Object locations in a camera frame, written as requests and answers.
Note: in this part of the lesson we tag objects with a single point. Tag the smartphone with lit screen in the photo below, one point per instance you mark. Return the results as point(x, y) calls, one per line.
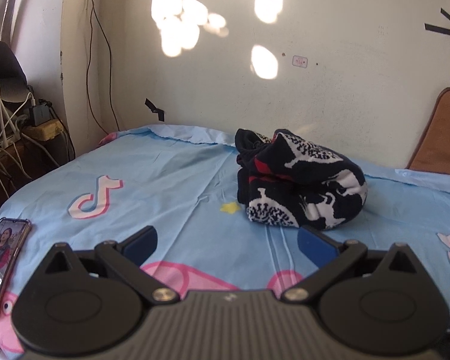
point(13, 233)

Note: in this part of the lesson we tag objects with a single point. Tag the navy patterned knit sweater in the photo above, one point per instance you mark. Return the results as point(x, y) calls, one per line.
point(288, 181)

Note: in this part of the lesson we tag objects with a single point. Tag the light blue cartoon bedsheet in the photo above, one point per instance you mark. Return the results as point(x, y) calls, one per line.
point(182, 181)

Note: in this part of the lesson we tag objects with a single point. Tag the black desk lamp shade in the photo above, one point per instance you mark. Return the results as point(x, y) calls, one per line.
point(13, 82)

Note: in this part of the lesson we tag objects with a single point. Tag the small black tape piece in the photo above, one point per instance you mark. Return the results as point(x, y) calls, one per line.
point(155, 110)

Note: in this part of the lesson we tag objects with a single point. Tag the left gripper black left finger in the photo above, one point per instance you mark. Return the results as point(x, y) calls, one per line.
point(122, 262)

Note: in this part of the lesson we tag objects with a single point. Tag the brown headboard cushion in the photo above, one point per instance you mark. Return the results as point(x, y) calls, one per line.
point(432, 154)

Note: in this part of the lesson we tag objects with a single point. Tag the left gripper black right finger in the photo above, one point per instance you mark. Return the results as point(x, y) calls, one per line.
point(334, 260)

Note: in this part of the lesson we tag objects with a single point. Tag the black power adapter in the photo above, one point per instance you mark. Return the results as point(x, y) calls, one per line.
point(40, 113)

